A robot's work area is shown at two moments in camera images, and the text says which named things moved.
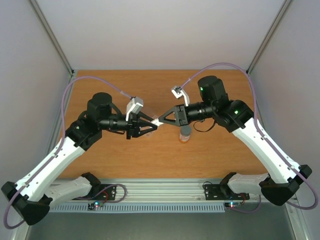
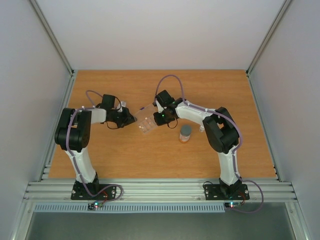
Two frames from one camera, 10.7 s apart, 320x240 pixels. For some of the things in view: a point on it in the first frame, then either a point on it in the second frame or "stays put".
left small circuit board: [94, 205] stays put
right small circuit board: [232, 204] stays put
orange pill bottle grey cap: [185, 133] stays put
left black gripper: [134, 125] to [128, 120]
